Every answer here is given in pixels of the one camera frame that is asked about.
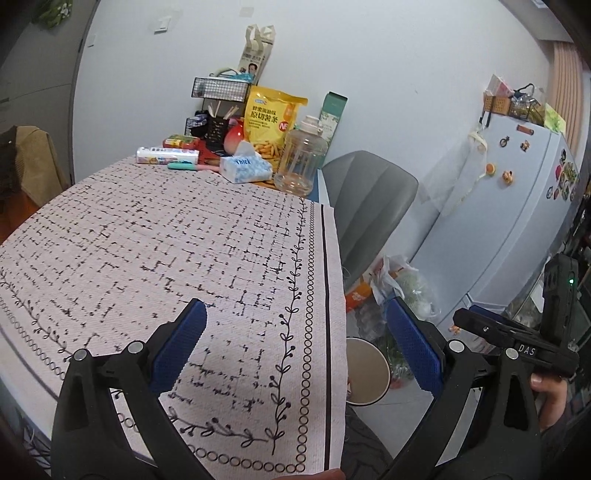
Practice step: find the white fridge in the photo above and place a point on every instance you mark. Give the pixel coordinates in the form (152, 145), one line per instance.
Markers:
(498, 230)

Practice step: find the blue tissue pack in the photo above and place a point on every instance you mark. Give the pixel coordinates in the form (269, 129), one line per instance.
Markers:
(247, 168)

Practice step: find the black white packet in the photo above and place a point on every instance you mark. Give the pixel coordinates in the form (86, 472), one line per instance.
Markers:
(201, 120)

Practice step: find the black cloth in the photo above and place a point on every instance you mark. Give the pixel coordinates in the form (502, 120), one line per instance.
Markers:
(9, 166)

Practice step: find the black mesh pen holder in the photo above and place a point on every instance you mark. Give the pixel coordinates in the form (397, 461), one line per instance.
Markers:
(217, 131)

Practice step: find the green door decoration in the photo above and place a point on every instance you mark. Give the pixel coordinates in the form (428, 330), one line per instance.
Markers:
(56, 11)

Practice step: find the pale wooden sticks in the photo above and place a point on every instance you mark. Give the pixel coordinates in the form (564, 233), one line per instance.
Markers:
(230, 112)

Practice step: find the red green small box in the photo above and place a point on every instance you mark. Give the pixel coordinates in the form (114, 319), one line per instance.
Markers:
(181, 141)

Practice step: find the grey door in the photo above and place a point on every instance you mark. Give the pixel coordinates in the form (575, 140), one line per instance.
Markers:
(41, 83)

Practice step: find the person's right hand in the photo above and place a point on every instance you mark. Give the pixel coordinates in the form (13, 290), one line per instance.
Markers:
(551, 401)

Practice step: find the person's right forearm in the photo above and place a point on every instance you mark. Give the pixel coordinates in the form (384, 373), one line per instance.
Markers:
(568, 452)

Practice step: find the brown coat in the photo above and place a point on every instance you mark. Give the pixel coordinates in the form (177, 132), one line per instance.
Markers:
(44, 161)

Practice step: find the green carton box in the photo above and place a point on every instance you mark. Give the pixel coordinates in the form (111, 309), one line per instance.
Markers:
(333, 115)

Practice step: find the teal pink pen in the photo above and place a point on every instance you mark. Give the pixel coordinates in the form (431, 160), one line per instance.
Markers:
(189, 166)

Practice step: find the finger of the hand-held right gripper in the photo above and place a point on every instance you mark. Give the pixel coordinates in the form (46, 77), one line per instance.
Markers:
(485, 330)
(489, 314)

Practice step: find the colourful fridge sticker cluster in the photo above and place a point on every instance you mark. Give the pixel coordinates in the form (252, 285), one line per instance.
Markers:
(568, 175)

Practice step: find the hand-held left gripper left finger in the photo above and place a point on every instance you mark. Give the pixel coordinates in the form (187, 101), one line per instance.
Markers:
(184, 341)

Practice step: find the white light switch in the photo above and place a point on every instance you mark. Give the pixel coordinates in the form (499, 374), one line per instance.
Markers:
(163, 24)

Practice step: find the yellow snack bag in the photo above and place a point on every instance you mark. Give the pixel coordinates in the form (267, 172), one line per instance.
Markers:
(270, 124)

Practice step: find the clear plastic jar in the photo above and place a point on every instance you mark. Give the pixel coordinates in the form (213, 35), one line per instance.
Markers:
(300, 161)

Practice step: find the pink ribbed panel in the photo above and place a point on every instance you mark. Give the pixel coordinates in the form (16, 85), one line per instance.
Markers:
(568, 92)

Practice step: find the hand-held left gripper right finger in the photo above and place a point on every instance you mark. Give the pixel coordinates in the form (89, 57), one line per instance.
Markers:
(415, 341)

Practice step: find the green packet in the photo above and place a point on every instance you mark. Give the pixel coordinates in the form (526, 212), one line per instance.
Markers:
(554, 119)

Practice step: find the white hanging bag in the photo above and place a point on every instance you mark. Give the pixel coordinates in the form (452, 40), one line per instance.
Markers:
(461, 180)

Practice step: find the teal packet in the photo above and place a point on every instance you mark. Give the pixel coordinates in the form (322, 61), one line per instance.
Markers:
(240, 76)

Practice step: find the brown rectangular fridge magnet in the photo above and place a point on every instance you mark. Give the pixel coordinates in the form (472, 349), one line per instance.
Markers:
(526, 129)

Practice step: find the donut-shaped fridge hook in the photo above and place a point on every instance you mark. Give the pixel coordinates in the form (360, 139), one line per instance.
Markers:
(489, 170)

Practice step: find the beige round bin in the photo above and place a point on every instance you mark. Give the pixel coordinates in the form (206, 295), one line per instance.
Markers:
(367, 369)

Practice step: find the brown storage box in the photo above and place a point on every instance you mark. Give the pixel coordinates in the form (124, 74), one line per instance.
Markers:
(497, 104)

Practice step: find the grey upholstered chair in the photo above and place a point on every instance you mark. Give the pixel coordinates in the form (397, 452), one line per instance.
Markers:
(369, 207)

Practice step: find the clear bag of greens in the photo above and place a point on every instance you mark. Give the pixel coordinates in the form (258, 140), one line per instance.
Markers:
(420, 295)

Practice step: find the white printed cylinder roll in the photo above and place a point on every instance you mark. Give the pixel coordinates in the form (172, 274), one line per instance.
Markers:
(166, 155)

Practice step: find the patterned pink tablecloth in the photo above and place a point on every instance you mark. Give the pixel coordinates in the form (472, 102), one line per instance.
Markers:
(161, 244)

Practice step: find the pink white cards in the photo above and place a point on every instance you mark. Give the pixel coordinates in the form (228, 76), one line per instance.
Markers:
(499, 85)

